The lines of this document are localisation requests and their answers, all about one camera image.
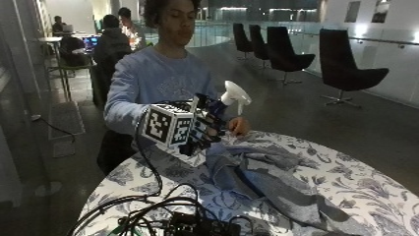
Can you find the white and blue spray bottle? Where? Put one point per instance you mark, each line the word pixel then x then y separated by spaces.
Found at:
pixel 236 93

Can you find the white cube with black markers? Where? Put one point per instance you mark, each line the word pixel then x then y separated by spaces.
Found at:
pixel 168 124

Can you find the blue grey cloth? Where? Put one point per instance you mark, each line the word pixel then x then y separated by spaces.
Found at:
pixel 271 183

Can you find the person in light blue sweater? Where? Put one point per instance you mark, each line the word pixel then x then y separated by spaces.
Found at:
pixel 152 75

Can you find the black swivel chair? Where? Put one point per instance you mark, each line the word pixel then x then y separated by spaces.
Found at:
pixel 241 37
pixel 345 69
pixel 259 42
pixel 284 52

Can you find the black electronics box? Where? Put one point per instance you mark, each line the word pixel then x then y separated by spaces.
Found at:
pixel 205 226

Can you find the white floral tablecloth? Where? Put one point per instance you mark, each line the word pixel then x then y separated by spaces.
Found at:
pixel 353 183

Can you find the grey floor mat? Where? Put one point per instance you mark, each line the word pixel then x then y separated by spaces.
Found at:
pixel 66 119

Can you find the glowing computer monitor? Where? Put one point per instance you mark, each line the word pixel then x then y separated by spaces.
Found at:
pixel 91 42

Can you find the open laptop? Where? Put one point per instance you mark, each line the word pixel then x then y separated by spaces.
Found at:
pixel 68 28

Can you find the high white table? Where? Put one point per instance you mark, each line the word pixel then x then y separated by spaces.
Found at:
pixel 55 40

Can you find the metal wall handrail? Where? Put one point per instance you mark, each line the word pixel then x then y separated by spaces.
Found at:
pixel 376 40

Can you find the framed wall picture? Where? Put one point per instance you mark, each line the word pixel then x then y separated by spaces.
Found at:
pixel 381 11
pixel 353 11

